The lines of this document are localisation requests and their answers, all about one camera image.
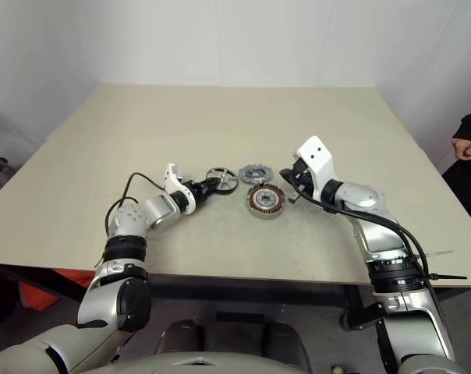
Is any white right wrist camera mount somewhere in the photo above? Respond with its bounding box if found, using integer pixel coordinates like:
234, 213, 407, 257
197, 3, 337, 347
295, 135, 335, 202

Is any person's bare hand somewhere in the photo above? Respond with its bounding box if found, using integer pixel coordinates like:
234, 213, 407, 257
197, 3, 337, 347
452, 137, 471, 161

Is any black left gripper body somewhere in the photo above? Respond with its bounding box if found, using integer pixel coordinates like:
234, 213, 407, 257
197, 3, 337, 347
187, 178, 214, 204

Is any motor housing with copper windings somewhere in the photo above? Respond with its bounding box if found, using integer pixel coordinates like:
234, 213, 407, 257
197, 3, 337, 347
244, 182, 289, 220

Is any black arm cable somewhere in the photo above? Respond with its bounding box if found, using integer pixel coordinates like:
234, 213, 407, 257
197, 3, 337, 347
94, 172, 168, 270
296, 186, 449, 324

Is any dark rounded shape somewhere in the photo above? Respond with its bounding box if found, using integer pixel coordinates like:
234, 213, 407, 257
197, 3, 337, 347
157, 319, 205, 355
260, 321, 314, 359

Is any black cable tie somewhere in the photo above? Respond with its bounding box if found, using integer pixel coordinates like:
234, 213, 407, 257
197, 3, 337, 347
424, 273, 469, 282

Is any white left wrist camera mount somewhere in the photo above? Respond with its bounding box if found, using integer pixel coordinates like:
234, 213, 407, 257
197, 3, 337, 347
161, 162, 199, 217

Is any black table frame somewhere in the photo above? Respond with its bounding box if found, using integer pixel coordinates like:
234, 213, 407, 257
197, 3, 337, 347
0, 263, 471, 332

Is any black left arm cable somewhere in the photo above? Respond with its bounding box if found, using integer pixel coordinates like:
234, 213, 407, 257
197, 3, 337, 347
94, 172, 168, 270

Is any grey robot torso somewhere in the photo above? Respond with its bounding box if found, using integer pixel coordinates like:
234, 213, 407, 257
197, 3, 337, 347
79, 352, 314, 374

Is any red object under table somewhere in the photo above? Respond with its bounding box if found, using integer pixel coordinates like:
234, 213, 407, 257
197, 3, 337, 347
19, 270, 96, 311

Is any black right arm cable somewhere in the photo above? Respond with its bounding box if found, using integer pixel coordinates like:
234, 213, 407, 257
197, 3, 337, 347
296, 186, 449, 324

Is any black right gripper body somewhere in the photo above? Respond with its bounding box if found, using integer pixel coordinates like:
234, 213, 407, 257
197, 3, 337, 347
291, 157, 315, 199

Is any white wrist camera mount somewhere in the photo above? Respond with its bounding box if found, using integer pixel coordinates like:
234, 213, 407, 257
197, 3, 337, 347
295, 135, 335, 202
161, 162, 199, 217

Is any grey toothed housing lid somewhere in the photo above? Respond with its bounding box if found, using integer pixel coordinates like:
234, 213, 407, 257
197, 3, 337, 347
238, 163, 269, 185

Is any spoked rotor with black rim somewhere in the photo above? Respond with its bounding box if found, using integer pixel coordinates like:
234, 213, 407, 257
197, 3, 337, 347
205, 166, 239, 195

